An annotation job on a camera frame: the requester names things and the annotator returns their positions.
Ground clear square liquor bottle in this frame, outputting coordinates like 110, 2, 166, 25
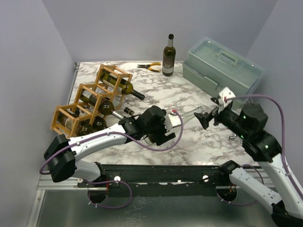
112, 95, 134, 116

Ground dark green wine bottle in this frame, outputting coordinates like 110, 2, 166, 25
57, 112, 93, 136
100, 71, 145, 100
75, 108, 108, 132

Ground wooden wine rack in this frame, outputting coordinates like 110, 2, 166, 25
50, 64, 133, 138

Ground clear glass bottle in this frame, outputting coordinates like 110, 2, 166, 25
144, 106, 204, 145

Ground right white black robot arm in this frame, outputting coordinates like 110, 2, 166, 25
194, 103, 303, 227

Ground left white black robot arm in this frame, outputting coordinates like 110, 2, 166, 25
40, 105, 181, 187

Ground metal faucet valve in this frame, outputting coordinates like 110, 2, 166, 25
229, 134, 237, 140

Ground green plastic toolbox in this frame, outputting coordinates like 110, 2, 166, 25
183, 37, 265, 96

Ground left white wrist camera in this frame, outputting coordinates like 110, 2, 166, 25
165, 110, 181, 131

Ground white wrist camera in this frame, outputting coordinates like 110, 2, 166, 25
165, 110, 181, 131
211, 87, 236, 114

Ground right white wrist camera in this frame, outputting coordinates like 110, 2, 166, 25
211, 87, 236, 114

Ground black mounting rail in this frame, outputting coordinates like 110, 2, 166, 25
78, 163, 266, 198

